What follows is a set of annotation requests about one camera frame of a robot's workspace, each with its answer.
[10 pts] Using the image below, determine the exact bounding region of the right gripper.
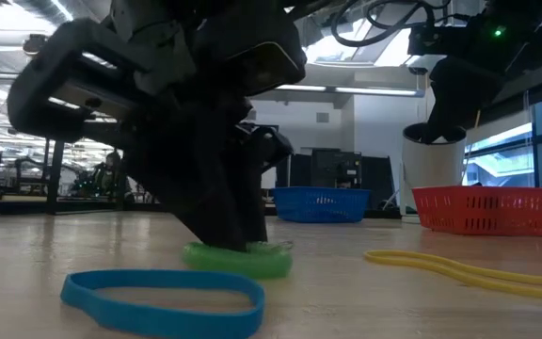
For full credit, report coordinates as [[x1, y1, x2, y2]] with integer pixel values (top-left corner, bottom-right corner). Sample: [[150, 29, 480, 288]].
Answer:
[[422, 8, 535, 145]]

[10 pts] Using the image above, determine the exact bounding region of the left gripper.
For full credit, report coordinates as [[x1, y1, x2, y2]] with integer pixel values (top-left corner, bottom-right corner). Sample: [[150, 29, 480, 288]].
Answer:
[[7, 0, 308, 250]]

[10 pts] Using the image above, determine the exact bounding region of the green coil keychain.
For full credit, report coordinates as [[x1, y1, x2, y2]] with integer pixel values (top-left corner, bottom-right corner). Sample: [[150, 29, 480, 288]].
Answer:
[[181, 240, 295, 280]]

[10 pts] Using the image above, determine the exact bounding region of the yellow rubber band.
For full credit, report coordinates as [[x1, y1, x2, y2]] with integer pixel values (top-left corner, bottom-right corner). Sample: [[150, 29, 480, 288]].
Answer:
[[363, 249, 542, 302]]

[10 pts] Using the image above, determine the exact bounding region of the blue rubber band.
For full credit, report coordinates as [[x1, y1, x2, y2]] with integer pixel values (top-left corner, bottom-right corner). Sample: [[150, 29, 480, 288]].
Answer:
[[59, 268, 266, 339]]

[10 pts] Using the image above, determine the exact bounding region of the white lamp shade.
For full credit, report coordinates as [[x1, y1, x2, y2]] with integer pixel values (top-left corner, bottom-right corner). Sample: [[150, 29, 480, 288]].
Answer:
[[260, 165, 279, 190]]

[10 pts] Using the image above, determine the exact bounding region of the white cup with black rim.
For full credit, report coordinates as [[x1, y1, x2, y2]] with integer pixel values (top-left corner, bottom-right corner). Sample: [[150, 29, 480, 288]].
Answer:
[[401, 121, 469, 218]]

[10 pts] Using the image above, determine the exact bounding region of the large glass window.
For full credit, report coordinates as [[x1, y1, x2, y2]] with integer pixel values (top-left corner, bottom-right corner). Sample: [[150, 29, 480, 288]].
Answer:
[[461, 89, 542, 211]]

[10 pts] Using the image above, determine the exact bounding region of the long ceiling light bar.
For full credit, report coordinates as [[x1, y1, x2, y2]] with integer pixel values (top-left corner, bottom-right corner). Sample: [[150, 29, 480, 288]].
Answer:
[[0, 70, 425, 98]]

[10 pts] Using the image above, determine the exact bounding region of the blue plastic basket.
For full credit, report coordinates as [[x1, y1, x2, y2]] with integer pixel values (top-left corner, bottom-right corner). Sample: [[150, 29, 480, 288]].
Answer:
[[270, 186, 372, 225]]

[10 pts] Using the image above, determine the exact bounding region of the black partition screen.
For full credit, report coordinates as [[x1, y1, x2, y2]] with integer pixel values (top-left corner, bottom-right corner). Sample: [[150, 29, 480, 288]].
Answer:
[[278, 148, 397, 211]]

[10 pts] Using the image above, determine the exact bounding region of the red plastic basket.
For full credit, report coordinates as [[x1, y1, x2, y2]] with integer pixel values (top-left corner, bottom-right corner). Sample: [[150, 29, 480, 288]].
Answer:
[[410, 186, 542, 236]]

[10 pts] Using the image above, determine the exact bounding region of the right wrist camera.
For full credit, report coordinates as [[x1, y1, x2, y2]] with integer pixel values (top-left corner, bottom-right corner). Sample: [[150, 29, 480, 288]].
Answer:
[[406, 24, 446, 58]]

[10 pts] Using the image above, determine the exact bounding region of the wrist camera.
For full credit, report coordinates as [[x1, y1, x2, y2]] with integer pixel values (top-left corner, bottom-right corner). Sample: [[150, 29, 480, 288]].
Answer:
[[231, 40, 308, 99], [406, 24, 446, 58]]

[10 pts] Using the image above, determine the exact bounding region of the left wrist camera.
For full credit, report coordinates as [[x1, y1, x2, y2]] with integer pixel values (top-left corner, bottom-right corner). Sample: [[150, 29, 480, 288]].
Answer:
[[231, 40, 308, 99]]

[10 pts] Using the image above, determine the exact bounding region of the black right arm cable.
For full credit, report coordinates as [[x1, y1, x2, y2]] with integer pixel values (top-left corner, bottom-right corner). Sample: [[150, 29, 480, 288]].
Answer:
[[330, 0, 451, 48]]

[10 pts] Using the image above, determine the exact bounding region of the black aluminium table frame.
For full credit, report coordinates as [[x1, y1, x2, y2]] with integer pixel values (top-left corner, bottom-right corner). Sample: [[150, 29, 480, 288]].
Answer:
[[0, 197, 413, 221]]

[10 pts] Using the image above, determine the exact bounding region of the black ceiling cord reel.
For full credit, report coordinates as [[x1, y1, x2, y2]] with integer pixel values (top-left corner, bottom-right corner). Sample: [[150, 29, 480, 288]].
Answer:
[[22, 33, 49, 57]]

